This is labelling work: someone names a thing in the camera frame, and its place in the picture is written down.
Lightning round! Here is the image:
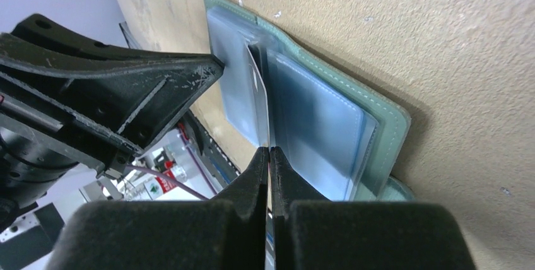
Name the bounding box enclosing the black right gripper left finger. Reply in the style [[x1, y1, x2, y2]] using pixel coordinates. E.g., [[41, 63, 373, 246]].
[[47, 148, 269, 269]]

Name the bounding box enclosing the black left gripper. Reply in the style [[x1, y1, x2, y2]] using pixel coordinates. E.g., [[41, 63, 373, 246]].
[[1, 13, 223, 230]]

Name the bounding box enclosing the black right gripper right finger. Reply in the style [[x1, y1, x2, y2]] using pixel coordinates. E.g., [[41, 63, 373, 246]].
[[269, 147, 475, 269]]

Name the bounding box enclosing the green card holder wallet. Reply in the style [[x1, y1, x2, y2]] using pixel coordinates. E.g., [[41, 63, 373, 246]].
[[204, 0, 414, 201]]

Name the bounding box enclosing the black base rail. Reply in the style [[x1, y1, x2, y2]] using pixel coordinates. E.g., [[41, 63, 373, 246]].
[[177, 110, 240, 192]]

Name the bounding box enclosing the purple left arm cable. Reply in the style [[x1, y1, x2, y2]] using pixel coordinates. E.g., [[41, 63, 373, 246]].
[[125, 132, 210, 202]]

